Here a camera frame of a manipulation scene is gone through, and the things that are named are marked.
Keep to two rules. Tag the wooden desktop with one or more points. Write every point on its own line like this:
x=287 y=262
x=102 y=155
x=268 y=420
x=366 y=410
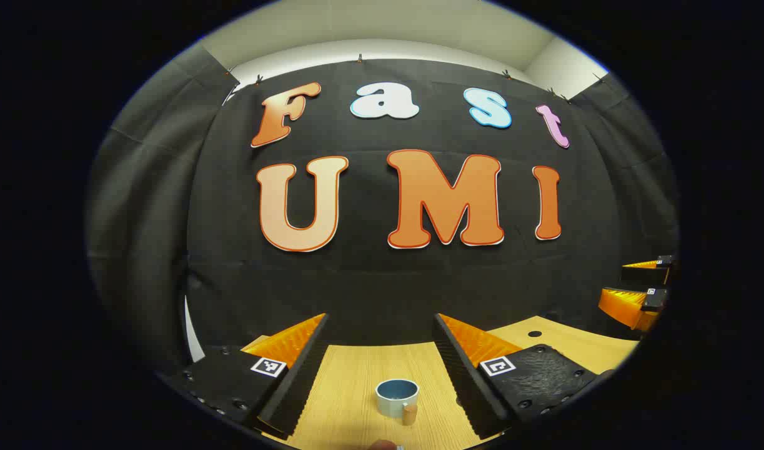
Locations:
x=357 y=375

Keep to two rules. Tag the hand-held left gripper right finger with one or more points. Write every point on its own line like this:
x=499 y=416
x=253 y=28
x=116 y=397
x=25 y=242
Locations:
x=466 y=381

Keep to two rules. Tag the black backdrop cloth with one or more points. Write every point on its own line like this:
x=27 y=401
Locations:
x=369 y=281

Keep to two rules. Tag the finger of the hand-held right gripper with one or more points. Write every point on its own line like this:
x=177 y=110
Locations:
x=631 y=306
x=647 y=272

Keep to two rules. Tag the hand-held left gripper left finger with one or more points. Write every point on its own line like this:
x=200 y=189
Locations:
x=294 y=381

